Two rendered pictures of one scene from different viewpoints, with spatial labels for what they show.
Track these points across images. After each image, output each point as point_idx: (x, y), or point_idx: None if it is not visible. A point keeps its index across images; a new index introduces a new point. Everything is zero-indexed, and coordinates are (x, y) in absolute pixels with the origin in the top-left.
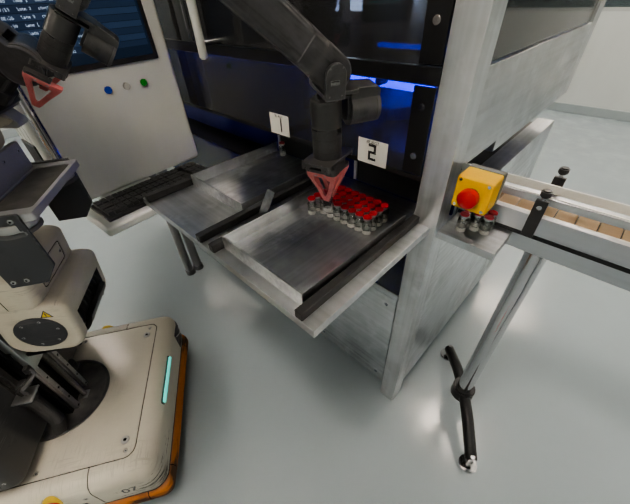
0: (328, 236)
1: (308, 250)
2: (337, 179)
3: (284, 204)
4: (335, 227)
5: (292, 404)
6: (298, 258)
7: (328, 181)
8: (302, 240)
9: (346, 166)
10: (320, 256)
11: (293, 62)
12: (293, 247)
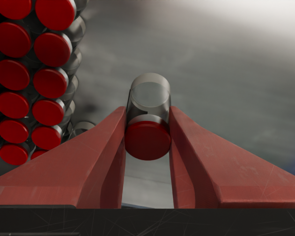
0: (168, 37)
1: (255, 58)
2: (228, 165)
3: (127, 201)
4: (113, 39)
5: None
6: None
7: (105, 183)
8: (216, 94)
9: (55, 206)
10: (275, 11)
11: None
12: (254, 99)
